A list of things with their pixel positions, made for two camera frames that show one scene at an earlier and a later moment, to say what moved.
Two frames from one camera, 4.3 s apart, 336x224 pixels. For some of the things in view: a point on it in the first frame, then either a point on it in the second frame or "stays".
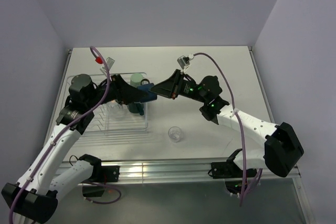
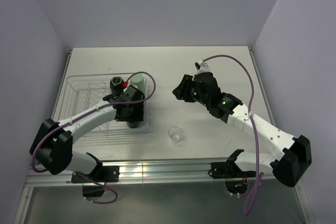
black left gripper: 123,92 → 136,116
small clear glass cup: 175,134 stays
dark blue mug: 149,96 → 133,124
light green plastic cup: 135,79 stays
